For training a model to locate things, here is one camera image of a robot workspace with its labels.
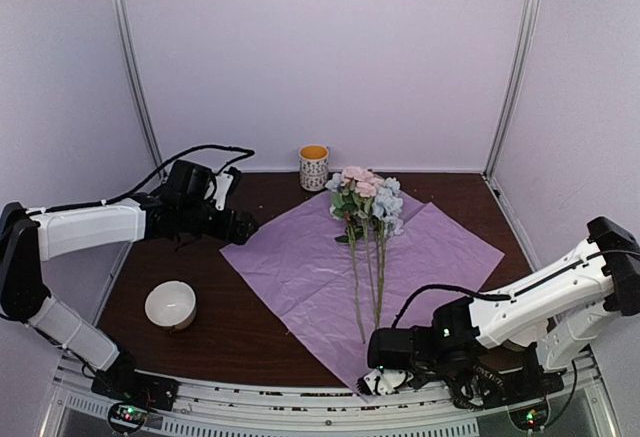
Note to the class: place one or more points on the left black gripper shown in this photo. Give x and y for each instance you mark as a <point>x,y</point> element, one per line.
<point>241,235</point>

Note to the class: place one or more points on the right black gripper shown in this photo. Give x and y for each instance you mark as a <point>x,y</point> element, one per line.
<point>415,386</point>

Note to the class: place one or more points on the white fake flower stem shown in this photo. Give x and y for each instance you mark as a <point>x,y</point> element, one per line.
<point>343,207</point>

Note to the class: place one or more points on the purple pink wrapping paper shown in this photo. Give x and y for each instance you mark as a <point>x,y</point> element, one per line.
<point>325,292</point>

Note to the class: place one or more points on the pink fake flower stem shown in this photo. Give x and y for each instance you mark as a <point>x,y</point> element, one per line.
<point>365,246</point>

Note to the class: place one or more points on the blue fake flower stem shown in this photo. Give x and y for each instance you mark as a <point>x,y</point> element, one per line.
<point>387,207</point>

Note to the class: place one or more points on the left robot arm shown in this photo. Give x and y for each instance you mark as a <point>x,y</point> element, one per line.
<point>191,201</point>

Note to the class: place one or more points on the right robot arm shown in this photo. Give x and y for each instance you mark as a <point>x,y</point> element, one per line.
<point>514,343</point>

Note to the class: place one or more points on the black lettered ribbon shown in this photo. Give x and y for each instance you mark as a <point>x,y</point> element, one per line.
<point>476,387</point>

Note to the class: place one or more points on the white round bowl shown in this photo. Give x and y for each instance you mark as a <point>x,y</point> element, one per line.
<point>171,306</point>

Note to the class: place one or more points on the patterned mug orange inside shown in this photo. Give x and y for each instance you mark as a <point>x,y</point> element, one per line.
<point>313,167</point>

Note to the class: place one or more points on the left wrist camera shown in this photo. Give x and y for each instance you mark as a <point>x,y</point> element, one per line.
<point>224,185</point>

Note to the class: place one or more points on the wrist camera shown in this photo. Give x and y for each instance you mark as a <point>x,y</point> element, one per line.
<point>224,185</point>
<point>382,381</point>

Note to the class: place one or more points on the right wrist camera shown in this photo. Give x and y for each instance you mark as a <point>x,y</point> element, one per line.
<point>382,381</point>

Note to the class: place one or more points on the front aluminium rail base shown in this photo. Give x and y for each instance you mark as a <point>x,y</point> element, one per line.
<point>204,408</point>

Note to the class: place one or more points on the left aluminium frame post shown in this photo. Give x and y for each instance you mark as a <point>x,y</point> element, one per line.
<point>135,81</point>

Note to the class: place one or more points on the aluminium frame post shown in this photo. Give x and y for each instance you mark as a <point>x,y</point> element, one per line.
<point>528,21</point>
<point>135,81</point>

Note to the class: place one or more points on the right aluminium frame post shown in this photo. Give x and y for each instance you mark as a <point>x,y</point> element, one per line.
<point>528,21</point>

